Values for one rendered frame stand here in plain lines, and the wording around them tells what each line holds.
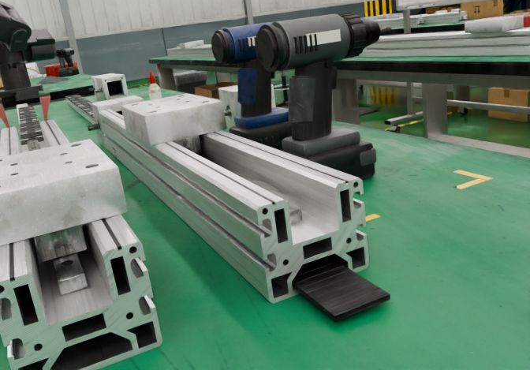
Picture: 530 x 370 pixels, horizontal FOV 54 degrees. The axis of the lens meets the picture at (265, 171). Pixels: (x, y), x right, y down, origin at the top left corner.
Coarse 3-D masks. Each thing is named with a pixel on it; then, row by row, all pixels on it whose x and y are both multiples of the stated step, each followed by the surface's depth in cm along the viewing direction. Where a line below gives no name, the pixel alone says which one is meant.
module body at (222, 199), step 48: (144, 144) 74; (240, 144) 62; (192, 192) 56; (240, 192) 44; (288, 192) 52; (336, 192) 43; (240, 240) 45; (288, 240) 42; (336, 240) 44; (288, 288) 43
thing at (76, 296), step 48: (0, 144) 86; (48, 144) 88; (96, 240) 38; (0, 288) 34; (48, 288) 40; (96, 288) 39; (144, 288) 37; (48, 336) 35; (96, 336) 37; (144, 336) 40
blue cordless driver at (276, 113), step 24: (216, 48) 86; (240, 48) 84; (240, 72) 88; (264, 72) 88; (240, 96) 88; (264, 96) 89; (240, 120) 90; (264, 120) 89; (288, 120) 91; (264, 144) 89
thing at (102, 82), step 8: (96, 80) 206; (104, 80) 201; (112, 80) 200; (120, 80) 203; (104, 88) 199; (112, 88) 202; (120, 88) 203; (104, 96) 201; (112, 96) 203; (120, 96) 202
